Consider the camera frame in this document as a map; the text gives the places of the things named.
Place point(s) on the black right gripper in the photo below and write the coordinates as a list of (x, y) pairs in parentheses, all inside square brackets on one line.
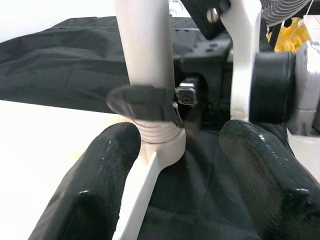
[(215, 75)]

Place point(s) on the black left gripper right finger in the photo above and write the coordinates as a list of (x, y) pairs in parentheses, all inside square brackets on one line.
[(275, 187)]

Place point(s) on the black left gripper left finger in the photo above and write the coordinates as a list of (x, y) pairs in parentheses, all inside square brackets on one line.
[(87, 195)]

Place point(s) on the white plastic table leg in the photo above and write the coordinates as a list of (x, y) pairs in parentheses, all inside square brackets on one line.
[(145, 45)]

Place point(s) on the black cloth table cover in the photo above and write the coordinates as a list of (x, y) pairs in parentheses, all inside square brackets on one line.
[(62, 62)]

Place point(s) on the yellow fabric piece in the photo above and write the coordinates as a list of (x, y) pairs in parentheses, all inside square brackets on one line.
[(295, 37)]

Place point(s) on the white fan head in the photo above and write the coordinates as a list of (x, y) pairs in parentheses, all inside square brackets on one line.
[(282, 10)]

